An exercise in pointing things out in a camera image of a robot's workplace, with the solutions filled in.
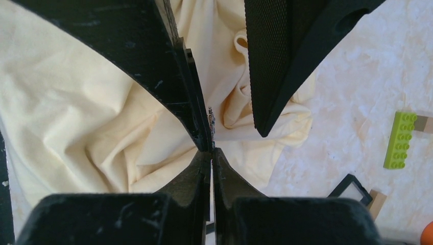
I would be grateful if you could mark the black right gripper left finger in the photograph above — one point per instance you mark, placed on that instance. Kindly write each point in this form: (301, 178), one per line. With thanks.
(175, 214)

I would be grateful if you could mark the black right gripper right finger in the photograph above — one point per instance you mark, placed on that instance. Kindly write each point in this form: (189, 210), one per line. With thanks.
(244, 215)

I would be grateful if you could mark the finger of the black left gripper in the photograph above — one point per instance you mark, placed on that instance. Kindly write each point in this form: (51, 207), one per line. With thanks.
(287, 40)
(141, 39)

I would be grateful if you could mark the blue leaf brooch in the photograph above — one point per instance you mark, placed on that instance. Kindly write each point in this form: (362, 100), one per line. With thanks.
(211, 120)

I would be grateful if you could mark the green long lego brick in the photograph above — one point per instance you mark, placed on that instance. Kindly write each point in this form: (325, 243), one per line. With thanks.
(399, 140)

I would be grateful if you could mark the wooden block on green brick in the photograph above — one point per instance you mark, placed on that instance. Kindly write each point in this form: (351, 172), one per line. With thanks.
(423, 124)

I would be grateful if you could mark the orange round object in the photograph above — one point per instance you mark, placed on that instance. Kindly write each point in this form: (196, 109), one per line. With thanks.
(426, 237)

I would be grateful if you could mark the black cube frame right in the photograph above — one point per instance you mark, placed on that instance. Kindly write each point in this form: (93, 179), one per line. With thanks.
(351, 188)

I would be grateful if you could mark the wooden block near frame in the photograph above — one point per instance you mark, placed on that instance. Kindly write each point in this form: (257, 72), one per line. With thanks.
(375, 206)

